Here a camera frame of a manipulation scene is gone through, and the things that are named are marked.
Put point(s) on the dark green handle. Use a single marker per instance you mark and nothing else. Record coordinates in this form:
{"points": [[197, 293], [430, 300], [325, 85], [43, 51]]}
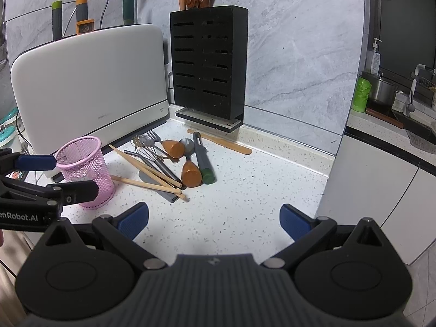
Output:
{"points": [[128, 12]]}

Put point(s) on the white toaster appliance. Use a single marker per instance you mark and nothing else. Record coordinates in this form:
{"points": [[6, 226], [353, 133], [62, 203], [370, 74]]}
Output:
{"points": [[108, 83]]}

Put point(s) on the green tipped grey utensil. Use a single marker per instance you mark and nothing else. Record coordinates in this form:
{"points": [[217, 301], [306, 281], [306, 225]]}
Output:
{"points": [[57, 20]]}

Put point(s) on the teal lidded container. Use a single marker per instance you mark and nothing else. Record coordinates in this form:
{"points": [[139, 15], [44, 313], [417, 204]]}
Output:
{"points": [[9, 138]]}

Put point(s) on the grey green handled peeler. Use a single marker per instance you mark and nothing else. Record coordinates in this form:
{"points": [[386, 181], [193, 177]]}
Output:
{"points": [[205, 167]]}

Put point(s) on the steel pot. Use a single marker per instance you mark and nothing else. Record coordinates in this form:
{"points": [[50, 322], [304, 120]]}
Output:
{"points": [[382, 92]]}

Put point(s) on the green cloth bundle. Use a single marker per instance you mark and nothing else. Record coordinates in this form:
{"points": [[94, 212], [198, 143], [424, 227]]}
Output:
{"points": [[361, 94]]}

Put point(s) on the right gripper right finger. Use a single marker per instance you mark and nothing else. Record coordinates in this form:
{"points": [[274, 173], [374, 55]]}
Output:
{"points": [[309, 235]]}

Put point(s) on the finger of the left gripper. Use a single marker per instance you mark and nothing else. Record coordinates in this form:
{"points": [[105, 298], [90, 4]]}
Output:
{"points": [[16, 193], [13, 161]]}

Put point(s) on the white cabinet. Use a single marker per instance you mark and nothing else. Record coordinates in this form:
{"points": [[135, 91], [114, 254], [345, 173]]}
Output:
{"points": [[372, 178]]}

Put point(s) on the brown handled spoon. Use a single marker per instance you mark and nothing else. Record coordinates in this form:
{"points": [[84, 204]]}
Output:
{"points": [[191, 175], [175, 151]]}

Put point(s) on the brown handled spoon front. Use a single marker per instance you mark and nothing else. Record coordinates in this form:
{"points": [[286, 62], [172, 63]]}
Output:
{"points": [[191, 175]]}

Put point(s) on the sink faucet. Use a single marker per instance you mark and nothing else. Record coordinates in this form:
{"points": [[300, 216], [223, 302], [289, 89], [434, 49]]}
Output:
{"points": [[409, 106]]}

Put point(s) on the flat wooden spatula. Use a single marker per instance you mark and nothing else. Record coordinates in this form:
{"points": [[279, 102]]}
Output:
{"points": [[227, 144]]}

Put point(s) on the soap dispenser bottle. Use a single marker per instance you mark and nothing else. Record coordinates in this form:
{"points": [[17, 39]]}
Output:
{"points": [[373, 58]]}

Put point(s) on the metal fork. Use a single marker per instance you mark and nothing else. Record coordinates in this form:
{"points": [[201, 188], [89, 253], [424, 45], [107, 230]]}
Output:
{"points": [[157, 143]]}

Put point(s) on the orange tipped grey utensil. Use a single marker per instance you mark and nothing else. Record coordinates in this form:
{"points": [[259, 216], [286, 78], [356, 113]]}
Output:
{"points": [[83, 23]]}

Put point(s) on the black knife block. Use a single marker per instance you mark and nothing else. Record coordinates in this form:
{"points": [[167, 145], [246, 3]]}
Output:
{"points": [[209, 65]]}

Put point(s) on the pink mesh cup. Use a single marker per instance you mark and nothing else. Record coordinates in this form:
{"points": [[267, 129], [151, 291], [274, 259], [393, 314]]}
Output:
{"points": [[82, 159]]}

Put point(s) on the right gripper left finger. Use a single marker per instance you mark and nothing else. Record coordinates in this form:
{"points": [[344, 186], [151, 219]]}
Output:
{"points": [[117, 235]]}

